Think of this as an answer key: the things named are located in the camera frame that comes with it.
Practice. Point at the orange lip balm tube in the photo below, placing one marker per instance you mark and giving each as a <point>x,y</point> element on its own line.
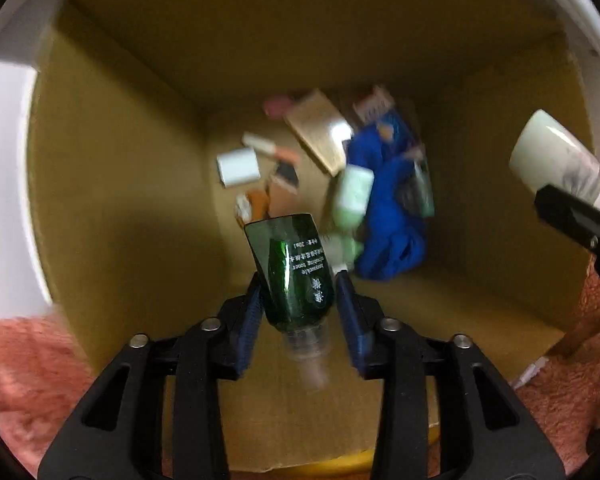
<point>270,148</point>

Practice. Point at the large light green bottle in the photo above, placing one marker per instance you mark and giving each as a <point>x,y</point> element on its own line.
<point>353,189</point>

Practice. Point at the pink round compact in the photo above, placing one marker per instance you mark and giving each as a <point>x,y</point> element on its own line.
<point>276,107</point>

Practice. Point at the white and blue medicine box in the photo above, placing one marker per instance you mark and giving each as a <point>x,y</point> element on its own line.
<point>380,107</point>

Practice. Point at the white power adapter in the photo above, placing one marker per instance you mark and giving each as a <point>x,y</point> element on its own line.
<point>238,167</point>

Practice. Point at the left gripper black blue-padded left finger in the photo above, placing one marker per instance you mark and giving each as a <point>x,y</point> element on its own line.
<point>115,431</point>

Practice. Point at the purple round air freshener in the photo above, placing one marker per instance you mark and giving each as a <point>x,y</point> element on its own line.
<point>243,209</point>

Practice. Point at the dark green spray bottle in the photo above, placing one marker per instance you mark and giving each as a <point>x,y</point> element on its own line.
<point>298,289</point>

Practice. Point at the blue mesh cloth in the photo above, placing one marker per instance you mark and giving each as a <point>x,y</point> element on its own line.
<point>395,241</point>

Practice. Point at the white plastic storage box lid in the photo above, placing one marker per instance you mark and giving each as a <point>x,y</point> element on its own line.
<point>24,26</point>

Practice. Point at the white cylindrical bottle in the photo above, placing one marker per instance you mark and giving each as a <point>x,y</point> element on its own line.
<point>546,153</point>

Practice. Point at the clear plastic cup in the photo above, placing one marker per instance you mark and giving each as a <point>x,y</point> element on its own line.
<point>415,194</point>

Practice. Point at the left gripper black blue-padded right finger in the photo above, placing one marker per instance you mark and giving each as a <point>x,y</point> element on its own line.
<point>485,430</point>

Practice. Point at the brown cardboard trash box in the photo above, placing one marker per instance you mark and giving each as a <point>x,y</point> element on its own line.
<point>300,185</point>

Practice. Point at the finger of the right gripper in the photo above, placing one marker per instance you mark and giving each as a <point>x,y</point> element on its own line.
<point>569,215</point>

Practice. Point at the small green tube bottle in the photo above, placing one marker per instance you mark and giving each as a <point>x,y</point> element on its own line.
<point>341,251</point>

